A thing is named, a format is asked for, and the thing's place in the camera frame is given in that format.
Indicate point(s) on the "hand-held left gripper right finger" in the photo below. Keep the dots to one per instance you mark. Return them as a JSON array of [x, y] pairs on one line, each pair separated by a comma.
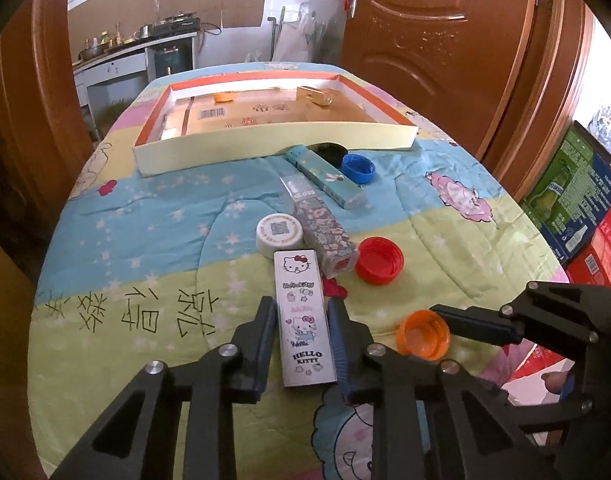
[[341, 360]]

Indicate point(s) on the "shallow cardboard tray box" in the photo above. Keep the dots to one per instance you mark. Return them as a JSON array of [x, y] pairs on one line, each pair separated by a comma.
[[235, 152]]

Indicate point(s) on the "green printed carton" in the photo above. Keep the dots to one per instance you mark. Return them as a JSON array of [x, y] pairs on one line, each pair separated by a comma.
[[568, 200]]

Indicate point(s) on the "planter with green shoots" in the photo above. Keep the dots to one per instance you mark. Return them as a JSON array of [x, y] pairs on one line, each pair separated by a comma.
[[110, 112]]

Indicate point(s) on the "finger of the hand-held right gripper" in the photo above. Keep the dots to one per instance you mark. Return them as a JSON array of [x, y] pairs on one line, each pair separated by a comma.
[[475, 324]]

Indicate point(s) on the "white bottle cap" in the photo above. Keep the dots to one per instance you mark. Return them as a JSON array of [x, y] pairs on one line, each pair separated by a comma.
[[280, 232]]

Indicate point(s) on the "white cartoon cat box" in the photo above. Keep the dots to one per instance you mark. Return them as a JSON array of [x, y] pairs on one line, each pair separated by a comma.
[[303, 317]]

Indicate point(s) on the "teal flower-print box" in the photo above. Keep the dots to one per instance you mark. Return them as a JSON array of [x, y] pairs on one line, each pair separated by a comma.
[[323, 176]]

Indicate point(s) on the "white plastic bags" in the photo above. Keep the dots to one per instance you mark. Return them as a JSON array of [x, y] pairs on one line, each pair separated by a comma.
[[298, 30]]

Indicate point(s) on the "gold rectangular box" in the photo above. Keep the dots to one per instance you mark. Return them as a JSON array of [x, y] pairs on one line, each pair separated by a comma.
[[315, 94]]

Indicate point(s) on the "white kitchen counter cabinet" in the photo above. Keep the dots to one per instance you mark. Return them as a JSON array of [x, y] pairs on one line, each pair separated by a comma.
[[115, 65]]

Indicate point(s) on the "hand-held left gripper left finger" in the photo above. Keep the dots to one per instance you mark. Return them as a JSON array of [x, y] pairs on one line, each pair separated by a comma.
[[268, 350]]

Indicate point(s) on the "brown wooden door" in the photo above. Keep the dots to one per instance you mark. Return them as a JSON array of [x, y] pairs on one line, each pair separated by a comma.
[[435, 35]]

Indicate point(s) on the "red printed carton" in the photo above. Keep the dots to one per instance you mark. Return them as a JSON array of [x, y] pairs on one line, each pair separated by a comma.
[[605, 255]]

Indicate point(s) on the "person's right hand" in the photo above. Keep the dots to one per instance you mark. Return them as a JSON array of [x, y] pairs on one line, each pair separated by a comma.
[[557, 382]]

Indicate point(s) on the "black gas stove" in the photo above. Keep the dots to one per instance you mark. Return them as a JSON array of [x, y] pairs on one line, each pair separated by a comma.
[[178, 23]]

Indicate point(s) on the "orange bottle cap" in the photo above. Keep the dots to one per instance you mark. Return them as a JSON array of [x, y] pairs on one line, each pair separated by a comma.
[[420, 335], [224, 96]]

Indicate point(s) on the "black bottle cap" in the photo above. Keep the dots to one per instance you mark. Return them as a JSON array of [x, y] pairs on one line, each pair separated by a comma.
[[330, 151]]

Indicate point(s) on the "blue bottle cap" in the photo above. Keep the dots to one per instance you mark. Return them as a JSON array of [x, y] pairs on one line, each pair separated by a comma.
[[358, 167]]

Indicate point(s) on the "brown wooden door frame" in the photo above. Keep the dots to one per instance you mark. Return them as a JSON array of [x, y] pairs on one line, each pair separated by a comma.
[[35, 85]]

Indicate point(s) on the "floral clear-top box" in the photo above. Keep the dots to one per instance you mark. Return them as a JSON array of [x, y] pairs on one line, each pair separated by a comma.
[[313, 220]]

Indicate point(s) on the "dark green air fryer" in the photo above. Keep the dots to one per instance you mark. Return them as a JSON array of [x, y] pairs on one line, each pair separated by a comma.
[[168, 60]]

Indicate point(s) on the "printed cartoon blanket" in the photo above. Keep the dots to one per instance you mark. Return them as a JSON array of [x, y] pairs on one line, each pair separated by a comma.
[[160, 210]]

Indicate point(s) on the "red bottle cap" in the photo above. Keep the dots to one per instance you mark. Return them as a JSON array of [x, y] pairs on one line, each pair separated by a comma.
[[380, 260]]

